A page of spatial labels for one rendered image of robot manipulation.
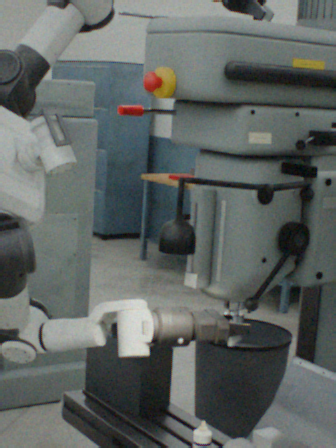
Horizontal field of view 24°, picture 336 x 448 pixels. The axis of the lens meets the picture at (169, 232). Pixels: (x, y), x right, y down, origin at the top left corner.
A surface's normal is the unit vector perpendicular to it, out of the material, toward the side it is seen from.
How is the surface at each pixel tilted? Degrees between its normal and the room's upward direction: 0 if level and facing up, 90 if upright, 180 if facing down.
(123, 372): 90
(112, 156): 90
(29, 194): 58
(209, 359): 94
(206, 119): 90
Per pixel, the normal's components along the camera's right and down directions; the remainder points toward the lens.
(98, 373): -0.70, 0.08
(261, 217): 0.58, 0.18
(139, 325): 0.30, -0.23
